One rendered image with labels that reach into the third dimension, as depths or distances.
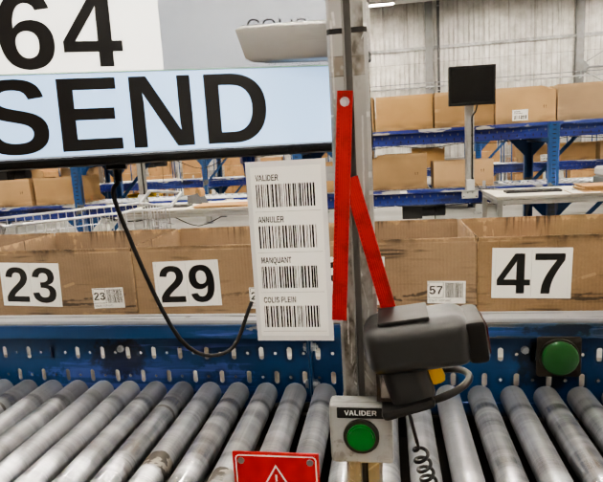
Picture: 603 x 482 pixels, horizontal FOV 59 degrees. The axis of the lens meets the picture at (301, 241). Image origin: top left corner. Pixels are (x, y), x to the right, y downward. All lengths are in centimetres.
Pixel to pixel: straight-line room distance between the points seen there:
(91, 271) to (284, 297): 85
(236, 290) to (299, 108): 66
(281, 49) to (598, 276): 85
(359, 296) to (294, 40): 31
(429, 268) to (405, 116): 456
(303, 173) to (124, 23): 27
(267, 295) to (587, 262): 81
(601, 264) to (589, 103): 480
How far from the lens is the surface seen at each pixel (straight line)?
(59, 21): 69
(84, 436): 116
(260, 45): 67
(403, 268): 118
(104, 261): 135
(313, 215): 56
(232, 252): 123
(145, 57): 67
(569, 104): 595
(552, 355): 120
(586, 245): 124
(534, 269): 122
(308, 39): 67
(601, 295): 128
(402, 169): 543
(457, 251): 119
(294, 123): 67
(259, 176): 57
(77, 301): 142
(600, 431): 112
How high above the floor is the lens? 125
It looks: 10 degrees down
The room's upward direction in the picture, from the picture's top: 3 degrees counter-clockwise
